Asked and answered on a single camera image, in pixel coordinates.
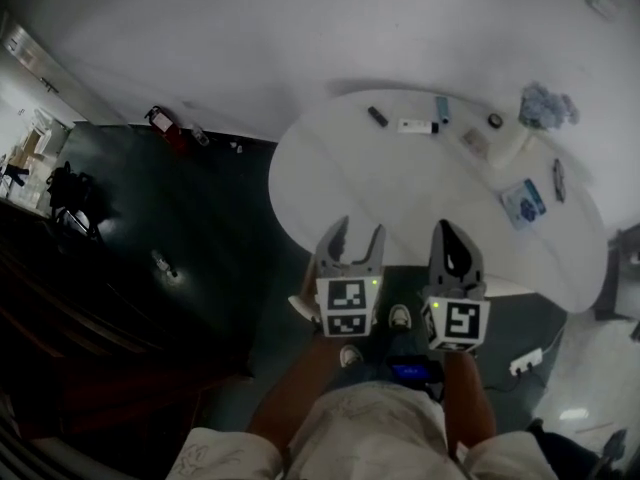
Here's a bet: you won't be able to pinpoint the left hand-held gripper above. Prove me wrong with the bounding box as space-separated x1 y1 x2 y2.
315 216 387 339

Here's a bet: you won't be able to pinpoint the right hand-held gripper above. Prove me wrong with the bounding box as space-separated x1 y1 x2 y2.
420 219 491 353

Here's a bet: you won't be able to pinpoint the person's right forearm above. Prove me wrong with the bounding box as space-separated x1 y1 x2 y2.
443 350 499 462

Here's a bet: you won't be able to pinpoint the person's left forearm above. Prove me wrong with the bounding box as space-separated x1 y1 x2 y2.
248 335 346 449

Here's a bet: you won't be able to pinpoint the person's right white shoe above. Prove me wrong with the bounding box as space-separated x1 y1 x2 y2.
387 303 414 330

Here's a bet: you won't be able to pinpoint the person's white shoe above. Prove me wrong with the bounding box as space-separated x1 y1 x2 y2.
339 343 364 369
387 303 414 330

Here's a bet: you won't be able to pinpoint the white oval table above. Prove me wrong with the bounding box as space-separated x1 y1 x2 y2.
267 87 608 315

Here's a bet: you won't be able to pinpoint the blue white packet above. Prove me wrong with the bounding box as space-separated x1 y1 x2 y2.
500 178 548 232

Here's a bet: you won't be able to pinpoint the person's left white shoe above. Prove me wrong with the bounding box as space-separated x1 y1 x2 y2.
339 343 364 369

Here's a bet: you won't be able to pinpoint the person's blue jeans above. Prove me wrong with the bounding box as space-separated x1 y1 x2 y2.
349 330 401 384

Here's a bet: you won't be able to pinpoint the black device blue screen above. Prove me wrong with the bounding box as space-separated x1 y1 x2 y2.
387 353 445 384

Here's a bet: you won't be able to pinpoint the white power strip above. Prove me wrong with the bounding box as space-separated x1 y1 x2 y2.
508 346 545 376

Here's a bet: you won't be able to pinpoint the small pink box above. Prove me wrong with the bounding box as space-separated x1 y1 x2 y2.
462 128 489 158

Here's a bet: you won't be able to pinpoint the white vase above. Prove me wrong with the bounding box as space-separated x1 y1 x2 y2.
489 135 532 169

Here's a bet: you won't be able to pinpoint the black eyeglasses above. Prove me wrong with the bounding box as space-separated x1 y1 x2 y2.
552 157 567 203

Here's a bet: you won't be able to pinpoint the white tube black cap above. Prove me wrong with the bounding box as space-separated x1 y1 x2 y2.
397 117 440 136

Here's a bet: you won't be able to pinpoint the grey shelf unit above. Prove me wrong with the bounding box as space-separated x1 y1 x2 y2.
593 225 640 342

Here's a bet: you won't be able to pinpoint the person's beige shirt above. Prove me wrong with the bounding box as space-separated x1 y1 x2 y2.
164 380 551 480

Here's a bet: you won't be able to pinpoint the red fire extinguisher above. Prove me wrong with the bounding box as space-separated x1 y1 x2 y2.
143 105 184 152

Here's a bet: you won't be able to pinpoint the dark wooden staircase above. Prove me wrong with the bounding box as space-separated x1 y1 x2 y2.
0 202 251 480

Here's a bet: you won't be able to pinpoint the black backpack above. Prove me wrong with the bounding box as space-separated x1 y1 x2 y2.
45 161 109 239

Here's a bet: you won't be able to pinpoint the grey door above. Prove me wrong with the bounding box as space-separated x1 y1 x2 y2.
0 15 126 124

